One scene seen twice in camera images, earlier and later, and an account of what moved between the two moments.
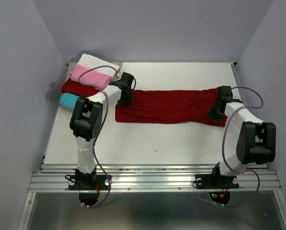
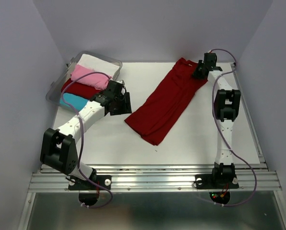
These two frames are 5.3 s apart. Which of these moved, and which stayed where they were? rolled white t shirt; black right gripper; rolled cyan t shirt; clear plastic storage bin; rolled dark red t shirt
Moved: black right gripper
Stayed: rolled white t shirt; clear plastic storage bin; rolled cyan t shirt; rolled dark red t shirt
